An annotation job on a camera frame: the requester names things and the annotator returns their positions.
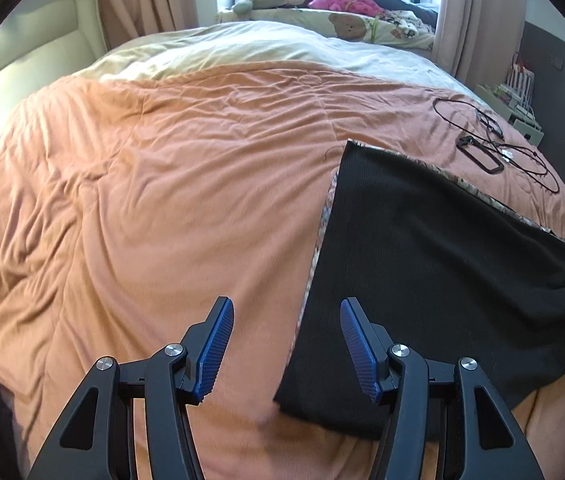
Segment black rectangular frame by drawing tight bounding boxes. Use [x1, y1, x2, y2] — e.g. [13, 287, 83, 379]
[457, 135, 505, 176]

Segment orange blanket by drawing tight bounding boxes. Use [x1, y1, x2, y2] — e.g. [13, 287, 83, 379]
[0, 62, 565, 480]

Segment white bedside rack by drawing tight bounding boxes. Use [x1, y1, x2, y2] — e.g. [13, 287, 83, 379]
[475, 52, 545, 146]

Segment bear print pillow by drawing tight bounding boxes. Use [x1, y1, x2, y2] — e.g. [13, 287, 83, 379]
[217, 7, 435, 51]

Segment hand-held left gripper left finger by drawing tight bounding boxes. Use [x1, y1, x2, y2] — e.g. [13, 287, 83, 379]
[27, 296, 236, 480]

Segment pink cloth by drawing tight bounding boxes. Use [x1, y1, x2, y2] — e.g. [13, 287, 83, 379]
[307, 0, 385, 16]

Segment pink curtain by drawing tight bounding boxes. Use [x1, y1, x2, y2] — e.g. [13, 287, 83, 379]
[87, 0, 223, 51]
[435, 0, 528, 78]

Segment cream padded headboard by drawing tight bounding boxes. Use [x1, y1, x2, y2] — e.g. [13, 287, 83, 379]
[0, 0, 108, 106]

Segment cream blanket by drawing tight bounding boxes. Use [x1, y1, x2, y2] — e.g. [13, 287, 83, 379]
[80, 20, 468, 96]

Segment black knit pants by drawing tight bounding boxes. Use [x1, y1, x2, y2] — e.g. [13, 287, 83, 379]
[273, 140, 565, 443]

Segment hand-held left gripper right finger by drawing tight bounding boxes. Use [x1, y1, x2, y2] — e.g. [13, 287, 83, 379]
[339, 298, 545, 480]

